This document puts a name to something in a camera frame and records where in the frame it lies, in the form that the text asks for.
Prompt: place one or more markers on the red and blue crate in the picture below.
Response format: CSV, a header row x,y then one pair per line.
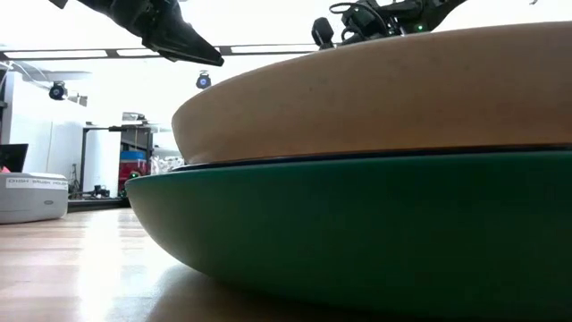
x,y
134,170

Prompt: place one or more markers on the black spotlight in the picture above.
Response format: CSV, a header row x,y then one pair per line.
x,y
57,91
203,81

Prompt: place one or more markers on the black laptop screen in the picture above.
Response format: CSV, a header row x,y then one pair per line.
x,y
13,156

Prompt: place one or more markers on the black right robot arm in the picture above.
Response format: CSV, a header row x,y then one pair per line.
x,y
440,11

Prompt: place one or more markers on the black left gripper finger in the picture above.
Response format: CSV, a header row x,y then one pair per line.
x,y
187,47

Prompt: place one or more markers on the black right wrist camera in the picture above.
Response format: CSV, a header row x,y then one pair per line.
x,y
322,32

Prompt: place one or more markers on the black desk frame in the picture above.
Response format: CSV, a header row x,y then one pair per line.
x,y
83,156

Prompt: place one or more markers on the large green plate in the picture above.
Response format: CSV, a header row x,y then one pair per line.
x,y
357,232

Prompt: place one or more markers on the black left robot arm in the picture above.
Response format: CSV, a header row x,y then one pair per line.
x,y
58,2

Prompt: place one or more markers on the small red lever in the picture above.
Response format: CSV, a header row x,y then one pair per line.
x,y
3,170

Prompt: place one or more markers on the cream plate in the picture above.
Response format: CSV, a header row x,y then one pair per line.
x,y
380,98

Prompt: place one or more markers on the black aluminium table frame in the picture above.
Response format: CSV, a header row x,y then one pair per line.
x,y
98,205

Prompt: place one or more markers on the small grey white device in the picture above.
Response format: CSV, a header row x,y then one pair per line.
x,y
31,201

